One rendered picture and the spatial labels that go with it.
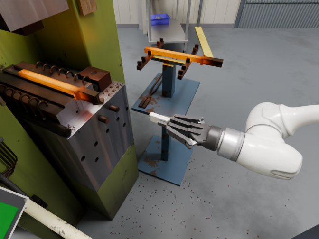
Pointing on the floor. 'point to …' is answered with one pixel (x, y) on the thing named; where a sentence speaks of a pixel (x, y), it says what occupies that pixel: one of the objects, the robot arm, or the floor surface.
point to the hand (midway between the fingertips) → (159, 119)
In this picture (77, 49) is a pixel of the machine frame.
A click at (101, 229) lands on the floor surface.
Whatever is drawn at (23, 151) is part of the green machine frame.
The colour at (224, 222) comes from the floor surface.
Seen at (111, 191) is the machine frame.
